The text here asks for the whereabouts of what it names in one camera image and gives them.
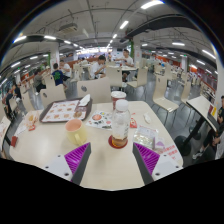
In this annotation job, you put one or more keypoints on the white crumpled tissue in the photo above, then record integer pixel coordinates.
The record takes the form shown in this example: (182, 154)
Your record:
(147, 118)

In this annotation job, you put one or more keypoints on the person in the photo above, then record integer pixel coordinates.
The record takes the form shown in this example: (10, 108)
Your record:
(38, 80)
(8, 101)
(127, 61)
(220, 115)
(16, 91)
(58, 76)
(66, 69)
(97, 68)

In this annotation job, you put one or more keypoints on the pale yellow mug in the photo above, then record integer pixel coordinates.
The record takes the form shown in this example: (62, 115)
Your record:
(76, 131)

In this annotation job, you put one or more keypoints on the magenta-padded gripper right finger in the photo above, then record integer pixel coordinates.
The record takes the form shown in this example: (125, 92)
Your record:
(150, 158)

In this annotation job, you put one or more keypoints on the small red flat case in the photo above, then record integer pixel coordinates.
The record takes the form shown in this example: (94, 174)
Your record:
(14, 141)

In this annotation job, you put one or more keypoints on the white napkin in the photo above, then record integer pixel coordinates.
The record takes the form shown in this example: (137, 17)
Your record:
(84, 100)

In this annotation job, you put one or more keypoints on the clear plastic bag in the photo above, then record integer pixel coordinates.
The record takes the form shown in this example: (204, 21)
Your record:
(145, 136)

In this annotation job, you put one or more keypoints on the flat round red coaster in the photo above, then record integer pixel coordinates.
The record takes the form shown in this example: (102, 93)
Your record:
(110, 142)

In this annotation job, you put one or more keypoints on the small red sauce packet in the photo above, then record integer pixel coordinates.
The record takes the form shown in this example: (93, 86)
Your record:
(133, 123)

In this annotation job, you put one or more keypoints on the dark tray with paper liner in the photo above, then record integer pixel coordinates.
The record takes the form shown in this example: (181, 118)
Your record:
(60, 111)

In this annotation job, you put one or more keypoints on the ceiling air conditioner unit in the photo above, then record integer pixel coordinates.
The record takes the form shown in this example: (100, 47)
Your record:
(68, 28)

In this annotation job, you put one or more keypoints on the crumpled food wrapper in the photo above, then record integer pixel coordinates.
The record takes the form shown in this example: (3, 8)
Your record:
(31, 120)

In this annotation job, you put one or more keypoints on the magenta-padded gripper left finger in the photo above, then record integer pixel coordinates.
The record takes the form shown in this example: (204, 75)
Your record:
(75, 158)

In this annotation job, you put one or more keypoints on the beige table with black edge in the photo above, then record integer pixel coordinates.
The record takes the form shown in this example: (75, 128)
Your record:
(3, 128)

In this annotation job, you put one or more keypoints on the group of ceiling lights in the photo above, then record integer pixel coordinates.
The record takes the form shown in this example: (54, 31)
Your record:
(151, 4)

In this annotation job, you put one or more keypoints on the white paper with red print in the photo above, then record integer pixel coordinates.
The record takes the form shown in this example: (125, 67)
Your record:
(171, 151)

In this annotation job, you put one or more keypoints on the group of beige chairs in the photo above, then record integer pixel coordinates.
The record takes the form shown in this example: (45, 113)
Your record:
(95, 90)

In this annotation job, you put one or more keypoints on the clear bottle with white cap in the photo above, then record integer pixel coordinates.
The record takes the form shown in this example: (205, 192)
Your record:
(120, 123)

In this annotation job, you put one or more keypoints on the beige table with black pedestal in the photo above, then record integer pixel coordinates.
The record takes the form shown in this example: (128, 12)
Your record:
(200, 106)

